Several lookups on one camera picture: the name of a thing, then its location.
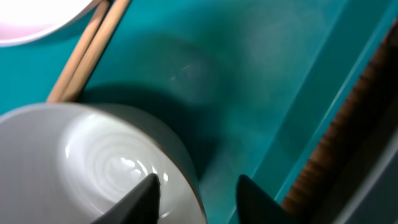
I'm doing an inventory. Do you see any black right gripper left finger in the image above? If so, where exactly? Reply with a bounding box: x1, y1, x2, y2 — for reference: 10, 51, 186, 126
92, 174, 160, 224

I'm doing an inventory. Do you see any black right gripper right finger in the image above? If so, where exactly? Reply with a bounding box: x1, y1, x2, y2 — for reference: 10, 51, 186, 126
236, 175, 298, 224

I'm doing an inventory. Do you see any grey rice bowl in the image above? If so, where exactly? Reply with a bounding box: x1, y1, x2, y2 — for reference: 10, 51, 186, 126
1, 103, 207, 223

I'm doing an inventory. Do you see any grey dishwasher rack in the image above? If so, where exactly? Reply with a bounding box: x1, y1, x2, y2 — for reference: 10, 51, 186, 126
333, 132, 397, 224

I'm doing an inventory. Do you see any teal serving tray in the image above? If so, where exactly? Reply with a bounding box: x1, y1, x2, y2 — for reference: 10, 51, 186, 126
1, 1, 397, 223

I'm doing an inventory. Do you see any wooden chopstick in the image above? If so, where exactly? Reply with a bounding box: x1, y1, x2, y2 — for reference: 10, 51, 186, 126
59, 0, 131, 101
46, 0, 110, 103

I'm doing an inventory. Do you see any large pink plate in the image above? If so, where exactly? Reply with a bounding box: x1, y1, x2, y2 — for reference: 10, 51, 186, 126
1, 0, 100, 47

